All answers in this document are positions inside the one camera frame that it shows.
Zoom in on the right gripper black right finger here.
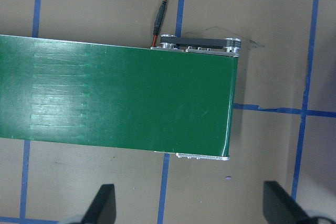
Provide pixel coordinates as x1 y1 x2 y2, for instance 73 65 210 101
262 181 315 224

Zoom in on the green conveyor belt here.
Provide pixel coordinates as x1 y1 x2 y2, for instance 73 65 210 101
1 35 239 161

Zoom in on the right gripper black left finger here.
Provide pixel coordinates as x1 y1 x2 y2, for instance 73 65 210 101
81 184 117 223

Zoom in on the red black conveyor cable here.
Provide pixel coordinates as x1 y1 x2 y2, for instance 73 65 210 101
152 0 177 49

